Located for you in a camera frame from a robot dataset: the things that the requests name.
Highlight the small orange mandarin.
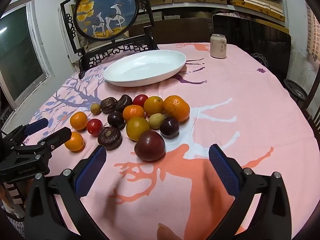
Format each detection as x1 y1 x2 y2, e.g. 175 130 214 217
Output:
122 105 145 122

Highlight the person's right hand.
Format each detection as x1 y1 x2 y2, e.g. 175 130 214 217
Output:
157 223 182 240

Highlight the large red plum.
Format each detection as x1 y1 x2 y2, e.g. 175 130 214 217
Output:
134 130 166 162

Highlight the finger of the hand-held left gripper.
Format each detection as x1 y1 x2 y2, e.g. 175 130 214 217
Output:
1 118 49 143
15 127 72 159

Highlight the black carved wooden chair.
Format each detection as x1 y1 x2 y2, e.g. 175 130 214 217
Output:
78 34 160 79

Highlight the small dark purple plum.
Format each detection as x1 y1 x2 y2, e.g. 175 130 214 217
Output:
107 112 126 130

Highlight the dark cherry with stem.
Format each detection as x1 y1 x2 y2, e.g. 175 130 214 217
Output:
160 117 180 139

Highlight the black round metal disc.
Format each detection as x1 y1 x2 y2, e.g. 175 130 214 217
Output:
284 79 308 100

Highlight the small round orange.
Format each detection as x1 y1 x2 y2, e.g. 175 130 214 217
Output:
70 112 88 131
64 132 85 152

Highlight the round deer painting table screen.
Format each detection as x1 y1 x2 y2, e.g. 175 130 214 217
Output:
60 0 157 64

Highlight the large orange mandarin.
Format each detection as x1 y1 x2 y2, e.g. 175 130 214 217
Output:
164 95 190 122

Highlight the pink printed tablecloth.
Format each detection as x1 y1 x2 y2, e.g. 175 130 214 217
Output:
32 42 320 240

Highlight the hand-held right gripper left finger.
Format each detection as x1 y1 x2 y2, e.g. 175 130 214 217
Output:
24 145 107 240

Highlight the dark chair behind table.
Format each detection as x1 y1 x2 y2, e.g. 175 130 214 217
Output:
212 14 292 78

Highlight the red cherry tomato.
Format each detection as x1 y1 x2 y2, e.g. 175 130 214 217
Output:
87 119 103 136
132 94 148 107

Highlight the white lattice window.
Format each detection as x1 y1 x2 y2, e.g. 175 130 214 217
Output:
306 2 320 60

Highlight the yellow-orange small orange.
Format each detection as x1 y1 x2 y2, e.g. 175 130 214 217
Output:
126 117 150 141
144 96 164 117

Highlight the white oval plate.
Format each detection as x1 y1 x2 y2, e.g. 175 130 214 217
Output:
103 50 187 87

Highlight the dark brown water chestnut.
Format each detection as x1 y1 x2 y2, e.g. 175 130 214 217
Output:
100 97 117 114
97 127 122 151

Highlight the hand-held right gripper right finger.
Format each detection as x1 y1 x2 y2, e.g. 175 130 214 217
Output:
209 144 292 240

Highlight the glass window with white frame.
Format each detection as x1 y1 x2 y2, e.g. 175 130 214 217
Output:
0 0 55 108

